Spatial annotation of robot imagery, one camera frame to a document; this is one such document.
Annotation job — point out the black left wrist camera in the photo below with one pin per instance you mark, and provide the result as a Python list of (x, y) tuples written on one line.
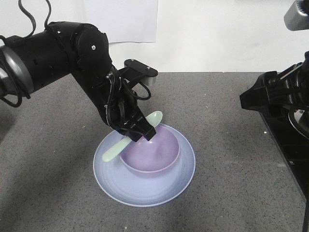
[(136, 72)]

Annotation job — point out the purple plastic bowl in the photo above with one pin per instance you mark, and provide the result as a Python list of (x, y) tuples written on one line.
[(154, 157)]

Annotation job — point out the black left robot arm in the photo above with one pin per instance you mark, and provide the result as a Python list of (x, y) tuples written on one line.
[(79, 49)]

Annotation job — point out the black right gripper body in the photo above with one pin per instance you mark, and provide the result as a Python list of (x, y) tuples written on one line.
[(273, 92)]

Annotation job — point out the black glass gas hob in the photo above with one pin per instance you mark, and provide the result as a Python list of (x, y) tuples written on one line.
[(294, 148)]

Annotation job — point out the light blue plastic plate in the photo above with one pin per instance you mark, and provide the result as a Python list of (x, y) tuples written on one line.
[(143, 190)]

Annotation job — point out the white paper sheet on wall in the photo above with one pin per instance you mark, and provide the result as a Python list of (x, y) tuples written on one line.
[(122, 20)]

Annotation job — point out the gas burner with pan support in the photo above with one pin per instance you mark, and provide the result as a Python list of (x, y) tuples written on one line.
[(300, 121)]

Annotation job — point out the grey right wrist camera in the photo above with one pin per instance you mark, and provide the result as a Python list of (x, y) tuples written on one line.
[(297, 17)]

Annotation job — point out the pale green plastic spoon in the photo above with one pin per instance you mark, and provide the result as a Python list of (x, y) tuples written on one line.
[(154, 119)]

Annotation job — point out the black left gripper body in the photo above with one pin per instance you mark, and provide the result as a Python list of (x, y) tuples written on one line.
[(110, 94)]

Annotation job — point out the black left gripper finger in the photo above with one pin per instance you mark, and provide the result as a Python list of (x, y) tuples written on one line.
[(134, 132), (142, 128)]

